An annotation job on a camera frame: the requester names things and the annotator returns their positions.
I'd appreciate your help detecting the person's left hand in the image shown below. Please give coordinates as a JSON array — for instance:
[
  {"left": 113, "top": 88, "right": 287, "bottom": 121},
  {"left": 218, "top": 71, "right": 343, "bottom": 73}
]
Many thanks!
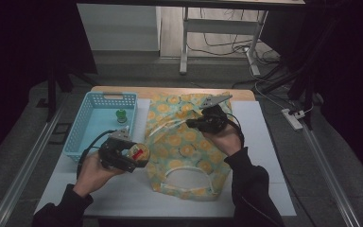
[{"left": 72, "top": 150, "right": 126, "bottom": 199}]

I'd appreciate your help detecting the white desk frame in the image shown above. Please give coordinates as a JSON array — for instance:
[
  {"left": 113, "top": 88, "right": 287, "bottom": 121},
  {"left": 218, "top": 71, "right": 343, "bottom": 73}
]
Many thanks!
[{"left": 179, "top": 7, "right": 269, "bottom": 77}]

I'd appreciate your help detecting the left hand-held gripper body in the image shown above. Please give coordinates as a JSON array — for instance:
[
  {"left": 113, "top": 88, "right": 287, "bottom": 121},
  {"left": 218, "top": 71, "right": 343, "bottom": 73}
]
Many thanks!
[{"left": 98, "top": 127, "right": 137, "bottom": 174}]

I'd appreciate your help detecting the round snack with red label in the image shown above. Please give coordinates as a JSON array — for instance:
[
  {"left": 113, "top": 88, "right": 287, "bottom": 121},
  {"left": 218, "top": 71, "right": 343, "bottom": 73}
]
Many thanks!
[{"left": 127, "top": 142, "right": 151, "bottom": 166}]

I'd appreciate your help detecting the white power strip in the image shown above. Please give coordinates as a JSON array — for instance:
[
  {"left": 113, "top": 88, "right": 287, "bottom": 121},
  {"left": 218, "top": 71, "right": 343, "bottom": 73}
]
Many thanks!
[{"left": 281, "top": 108, "right": 305, "bottom": 131}]

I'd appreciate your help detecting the tangle of floor cables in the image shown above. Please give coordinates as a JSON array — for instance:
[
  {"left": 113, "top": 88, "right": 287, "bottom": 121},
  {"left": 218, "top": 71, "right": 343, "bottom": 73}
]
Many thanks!
[{"left": 187, "top": 9, "right": 282, "bottom": 65}]

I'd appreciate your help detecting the white cabinet panel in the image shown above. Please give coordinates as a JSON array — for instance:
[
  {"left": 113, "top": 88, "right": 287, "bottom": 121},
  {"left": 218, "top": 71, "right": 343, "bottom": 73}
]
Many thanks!
[{"left": 77, "top": 3, "right": 162, "bottom": 53}]

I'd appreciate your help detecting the small green bottle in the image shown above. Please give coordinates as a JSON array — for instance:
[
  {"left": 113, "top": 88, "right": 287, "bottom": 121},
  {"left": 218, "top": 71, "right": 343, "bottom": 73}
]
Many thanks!
[{"left": 115, "top": 109, "right": 129, "bottom": 125}]

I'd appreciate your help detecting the black stand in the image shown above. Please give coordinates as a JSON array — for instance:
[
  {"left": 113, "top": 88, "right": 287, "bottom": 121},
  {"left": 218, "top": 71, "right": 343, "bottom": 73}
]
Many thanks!
[
  {"left": 44, "top": 60, "right": 99, "bottom": 123},
  {"left": 258, "top": 9, "right": 348, "bottom": 131}
]

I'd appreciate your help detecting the person's right hand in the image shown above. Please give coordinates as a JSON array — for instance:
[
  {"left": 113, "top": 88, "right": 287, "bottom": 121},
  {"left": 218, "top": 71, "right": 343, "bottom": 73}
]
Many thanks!
[{"left": 201, "top": 123, "right": 244, "bottom": 158}]

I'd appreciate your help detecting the white power cable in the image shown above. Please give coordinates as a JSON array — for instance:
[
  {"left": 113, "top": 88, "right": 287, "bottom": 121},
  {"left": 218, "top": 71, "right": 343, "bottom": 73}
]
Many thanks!
[{"left": 249, "top": 61, "right": 315, "bottom": 115}]

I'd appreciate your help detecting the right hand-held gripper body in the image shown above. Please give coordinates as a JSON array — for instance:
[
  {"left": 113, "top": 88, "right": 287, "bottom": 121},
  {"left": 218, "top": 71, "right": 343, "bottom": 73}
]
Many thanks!
[{"left": 199, "top": 94, "right": 233, "bottom": 133}]

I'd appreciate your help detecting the white table mat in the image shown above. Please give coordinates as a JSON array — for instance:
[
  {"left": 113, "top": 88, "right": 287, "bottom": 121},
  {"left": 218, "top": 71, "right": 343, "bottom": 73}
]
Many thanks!
[{"left": 33, "top": 98, "right": 298, "bottom": 218}]

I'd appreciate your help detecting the light blue plastic basket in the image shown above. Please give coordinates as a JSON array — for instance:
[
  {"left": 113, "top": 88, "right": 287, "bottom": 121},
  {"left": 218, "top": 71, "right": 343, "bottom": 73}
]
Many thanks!
[{"left": 61, "top": 91, "right": 139, "bottom": 164}]

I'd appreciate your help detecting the orange print fabric bag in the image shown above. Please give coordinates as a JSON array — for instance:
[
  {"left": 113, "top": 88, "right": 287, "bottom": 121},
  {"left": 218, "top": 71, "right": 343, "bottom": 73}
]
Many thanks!
[{"left": 144, "top": 91, "right": 234, "bottom": 202}]

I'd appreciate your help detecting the aluminium rail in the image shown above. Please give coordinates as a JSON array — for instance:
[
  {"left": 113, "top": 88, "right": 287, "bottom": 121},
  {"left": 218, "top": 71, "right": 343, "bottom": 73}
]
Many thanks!
[
  {"left": 0, "top": 94, "right": 68, "bottom": 227},
  {"left": 300, "top": 124, "right": 362, "bottom": 227}
]

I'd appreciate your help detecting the right hand-held gripper cable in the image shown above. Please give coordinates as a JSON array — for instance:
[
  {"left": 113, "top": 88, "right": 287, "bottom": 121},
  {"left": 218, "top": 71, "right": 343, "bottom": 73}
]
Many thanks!
[{"left": 226, "top": 112, "right": 246, "bottom": 149}]

